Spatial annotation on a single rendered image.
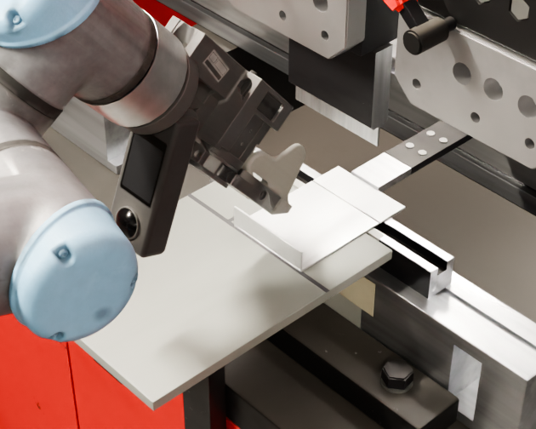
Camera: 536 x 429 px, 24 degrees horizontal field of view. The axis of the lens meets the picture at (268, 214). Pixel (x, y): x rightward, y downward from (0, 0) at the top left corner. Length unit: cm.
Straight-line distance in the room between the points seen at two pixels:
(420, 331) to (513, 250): 161
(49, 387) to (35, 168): 79
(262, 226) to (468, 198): 177
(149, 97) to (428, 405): 39
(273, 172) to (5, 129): 29
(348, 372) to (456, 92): 31
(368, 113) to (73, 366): 52
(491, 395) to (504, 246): 164
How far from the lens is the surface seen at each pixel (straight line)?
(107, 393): 135
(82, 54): 79
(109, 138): 136
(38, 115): 79
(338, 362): 110
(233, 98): 92
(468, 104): 89
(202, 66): 89
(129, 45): 81
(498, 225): 274
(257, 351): 115
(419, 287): 107
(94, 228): 68
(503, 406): 105
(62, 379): 144
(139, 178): 92
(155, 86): 84
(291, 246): 104
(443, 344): 106
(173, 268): 105
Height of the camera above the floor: 168
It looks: 38 degrees down
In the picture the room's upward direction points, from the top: straight up
